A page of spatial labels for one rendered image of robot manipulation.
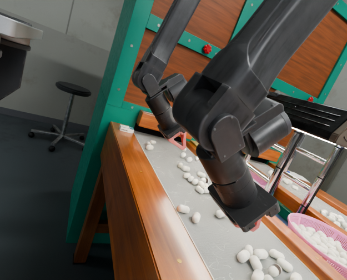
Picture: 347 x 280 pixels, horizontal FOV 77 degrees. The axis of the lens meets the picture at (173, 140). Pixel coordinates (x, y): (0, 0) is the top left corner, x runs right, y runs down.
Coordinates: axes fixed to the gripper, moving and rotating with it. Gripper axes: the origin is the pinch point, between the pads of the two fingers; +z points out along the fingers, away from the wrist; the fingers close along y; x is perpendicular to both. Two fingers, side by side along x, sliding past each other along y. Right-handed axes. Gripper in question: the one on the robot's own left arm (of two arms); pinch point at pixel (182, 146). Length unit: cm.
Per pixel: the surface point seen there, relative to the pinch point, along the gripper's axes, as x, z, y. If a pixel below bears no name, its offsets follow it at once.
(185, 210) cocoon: 10.3, 4.8, -18.6
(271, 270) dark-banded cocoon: 2.2, 14.8, -36.7
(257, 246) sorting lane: 0.3, 18.9, -28.7
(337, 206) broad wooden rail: -53, 77, -4
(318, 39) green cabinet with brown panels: -109, 18, 44
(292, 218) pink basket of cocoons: -18.6, 38.4, -17.3
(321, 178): -39, 39, -12
